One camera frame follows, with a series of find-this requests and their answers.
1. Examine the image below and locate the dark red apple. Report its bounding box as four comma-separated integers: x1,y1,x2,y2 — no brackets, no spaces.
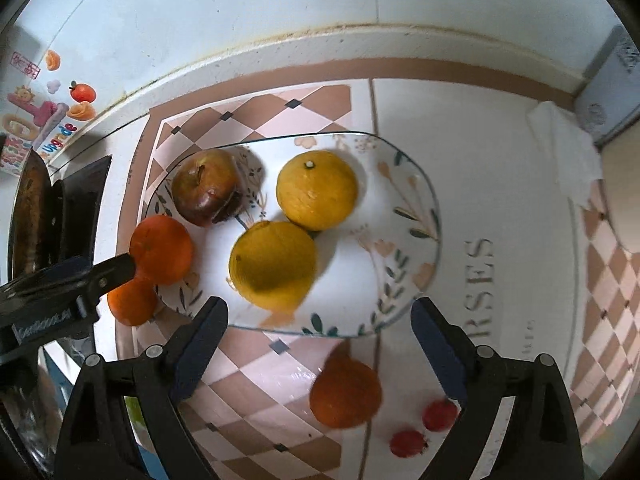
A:
172,148,246,228

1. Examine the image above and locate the black tray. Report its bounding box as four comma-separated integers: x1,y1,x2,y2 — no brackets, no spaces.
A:
9,149,113,281

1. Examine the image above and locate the small red fruit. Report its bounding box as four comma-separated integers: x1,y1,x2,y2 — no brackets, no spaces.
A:
389,429,430,459
422,398,460,432

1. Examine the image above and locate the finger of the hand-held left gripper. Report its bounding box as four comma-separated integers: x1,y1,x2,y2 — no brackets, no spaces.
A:
80,253,137,307

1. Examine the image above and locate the orange tangerine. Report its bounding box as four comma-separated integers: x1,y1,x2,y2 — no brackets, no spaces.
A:
308,344,384,430
129,215,195,286
107,277,160,327

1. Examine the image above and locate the grey box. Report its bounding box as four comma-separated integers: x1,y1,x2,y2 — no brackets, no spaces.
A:
574,25,640,147

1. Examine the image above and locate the white paper tissue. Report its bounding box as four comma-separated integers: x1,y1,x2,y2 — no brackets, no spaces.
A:
527,100,604,209

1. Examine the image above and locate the yellow orange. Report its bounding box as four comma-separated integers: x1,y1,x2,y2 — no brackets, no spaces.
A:
228,220,319,311
276,150,359,231

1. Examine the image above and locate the colourful fruit wall sticker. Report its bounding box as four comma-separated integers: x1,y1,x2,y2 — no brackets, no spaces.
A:
0,49,97,177

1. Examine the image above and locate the checkered tablecloth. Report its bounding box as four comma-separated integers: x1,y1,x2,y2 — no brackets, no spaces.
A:
95,57,640,480

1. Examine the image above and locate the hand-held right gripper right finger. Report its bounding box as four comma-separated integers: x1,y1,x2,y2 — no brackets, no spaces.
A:
411,297,586,480

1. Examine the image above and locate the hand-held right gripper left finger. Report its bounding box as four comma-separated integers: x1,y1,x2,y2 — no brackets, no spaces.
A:
54,296,230,480

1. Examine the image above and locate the floral glass plate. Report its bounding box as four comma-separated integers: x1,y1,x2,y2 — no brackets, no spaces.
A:
142,132,441,338

